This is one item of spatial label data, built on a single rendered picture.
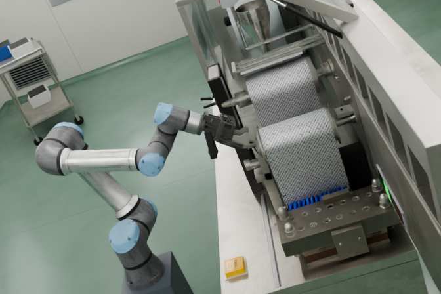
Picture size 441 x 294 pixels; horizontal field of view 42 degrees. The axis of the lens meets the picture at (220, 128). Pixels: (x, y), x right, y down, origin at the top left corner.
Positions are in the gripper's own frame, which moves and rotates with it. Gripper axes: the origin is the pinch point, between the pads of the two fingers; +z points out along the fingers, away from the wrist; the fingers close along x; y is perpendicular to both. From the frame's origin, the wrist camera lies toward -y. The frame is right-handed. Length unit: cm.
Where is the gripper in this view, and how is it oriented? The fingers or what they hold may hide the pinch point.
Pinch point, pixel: (251, 145)
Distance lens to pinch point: 201.6
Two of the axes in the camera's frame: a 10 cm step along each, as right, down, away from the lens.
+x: -0.4, -4.6, 8.9
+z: 9.4, 2.8, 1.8
